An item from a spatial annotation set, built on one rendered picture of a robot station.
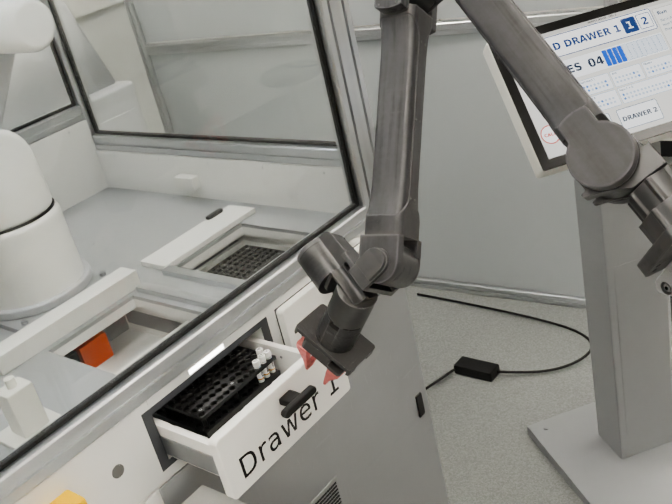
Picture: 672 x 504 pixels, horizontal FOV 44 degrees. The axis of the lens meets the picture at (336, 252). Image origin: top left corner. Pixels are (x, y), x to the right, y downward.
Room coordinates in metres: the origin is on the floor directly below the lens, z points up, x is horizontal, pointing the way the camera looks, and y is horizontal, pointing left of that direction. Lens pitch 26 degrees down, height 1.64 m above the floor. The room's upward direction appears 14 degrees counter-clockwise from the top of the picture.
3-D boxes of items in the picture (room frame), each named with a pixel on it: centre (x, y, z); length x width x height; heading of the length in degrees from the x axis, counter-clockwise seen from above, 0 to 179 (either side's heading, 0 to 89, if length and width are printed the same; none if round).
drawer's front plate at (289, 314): (1.41, 0.02, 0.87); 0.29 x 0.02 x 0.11; 136
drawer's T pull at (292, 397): (1.06, 0.12, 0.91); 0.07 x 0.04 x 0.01; 136
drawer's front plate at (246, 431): (1.08, 0.14, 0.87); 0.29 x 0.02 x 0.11; 136
